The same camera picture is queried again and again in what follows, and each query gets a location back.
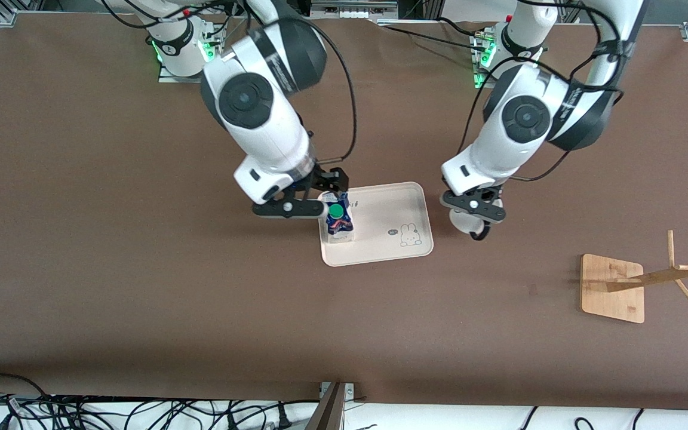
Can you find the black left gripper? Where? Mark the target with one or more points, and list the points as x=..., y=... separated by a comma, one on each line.
x=487, y=195

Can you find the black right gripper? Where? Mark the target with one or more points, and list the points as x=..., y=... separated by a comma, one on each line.
x=324, y=178

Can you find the white smiley face cup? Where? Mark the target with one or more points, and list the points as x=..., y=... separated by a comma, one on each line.
x=466, y=226

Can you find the blue white milk carton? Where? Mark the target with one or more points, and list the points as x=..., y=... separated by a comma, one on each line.
x=339, y=224

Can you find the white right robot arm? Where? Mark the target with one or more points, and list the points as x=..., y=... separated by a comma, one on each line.
x=260, y=113

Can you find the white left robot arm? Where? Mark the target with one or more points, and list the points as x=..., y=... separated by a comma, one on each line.
x=529, y=119

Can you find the cream rabbit print tray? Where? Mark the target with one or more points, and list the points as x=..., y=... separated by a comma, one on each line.
x=386, y=230

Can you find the wooden cup stand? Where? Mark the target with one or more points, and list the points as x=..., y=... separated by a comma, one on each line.
x=610, y=292

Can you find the grey power strip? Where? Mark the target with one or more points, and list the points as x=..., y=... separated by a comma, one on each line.
x=353, y=7

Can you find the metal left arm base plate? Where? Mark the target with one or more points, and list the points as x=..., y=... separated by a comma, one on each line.
x=480, y=74

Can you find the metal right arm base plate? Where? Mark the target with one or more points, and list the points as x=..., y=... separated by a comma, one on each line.
x=168, y=76

